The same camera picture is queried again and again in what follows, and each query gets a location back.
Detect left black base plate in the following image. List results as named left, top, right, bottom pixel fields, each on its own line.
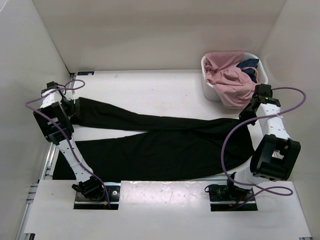
left=73, top=182, right=121, bottom=210

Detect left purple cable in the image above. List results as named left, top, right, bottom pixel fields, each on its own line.
left=24, top=79, right=112, bottom=205

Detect blue white label sticker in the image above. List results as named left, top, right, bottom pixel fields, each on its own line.
left=76, top=71, right=95, bottom=76

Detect dark blue garment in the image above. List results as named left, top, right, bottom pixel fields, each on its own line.
left=236, top=58, right=260, bottom=83

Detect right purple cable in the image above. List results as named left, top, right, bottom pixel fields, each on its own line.
left=221, top=86, right=308, bottom=208

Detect black trousers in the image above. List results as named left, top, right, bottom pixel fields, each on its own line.
left=52, top=96, right=256, bottom=181

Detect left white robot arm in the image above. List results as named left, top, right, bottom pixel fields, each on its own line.
left=25, top=81, right=109, bottom=204

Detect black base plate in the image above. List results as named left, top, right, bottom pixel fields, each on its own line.
left=73, top=182, right=121, bottom=210
left=204, top=184, right=258, bottom=212

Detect purple cable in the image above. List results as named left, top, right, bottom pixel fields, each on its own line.
left=221, top=86, right=308, bottom=208
left=24, top=79, right=112, bottom=205

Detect pink garment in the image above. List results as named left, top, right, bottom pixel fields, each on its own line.
left=204, top=51, right=262, bottom=109

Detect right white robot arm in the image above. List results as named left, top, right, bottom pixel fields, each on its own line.
left=222, top=84, right=301, bottom=200

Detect aluminium frame rail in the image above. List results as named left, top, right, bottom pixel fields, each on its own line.
left=42, top=175, right=227, bottom=183

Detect white plastic basket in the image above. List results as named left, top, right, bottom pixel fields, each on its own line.
left=200, top=52, right=269, bottom=102

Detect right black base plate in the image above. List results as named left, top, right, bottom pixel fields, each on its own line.
left=204, top=184, right=258, bottom=212

